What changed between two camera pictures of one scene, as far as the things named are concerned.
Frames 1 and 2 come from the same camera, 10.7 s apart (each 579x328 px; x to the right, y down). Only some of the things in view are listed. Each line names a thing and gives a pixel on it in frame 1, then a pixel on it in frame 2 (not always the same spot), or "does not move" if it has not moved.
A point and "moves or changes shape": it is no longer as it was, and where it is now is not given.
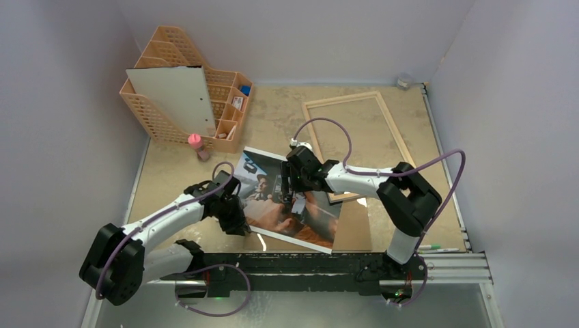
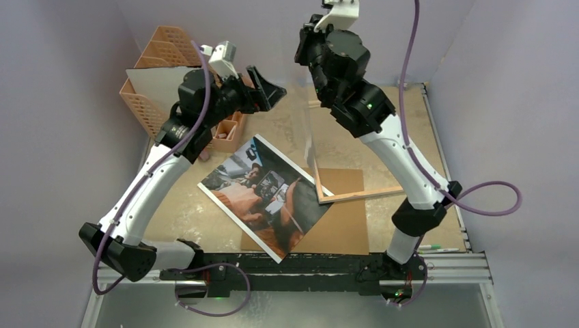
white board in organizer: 179,93 does not move
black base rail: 356,274 does not move
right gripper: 286,182 -> 306,38
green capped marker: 428,247 does not move
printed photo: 312,220 moves or changes shape
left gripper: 238,224 -> 265,94
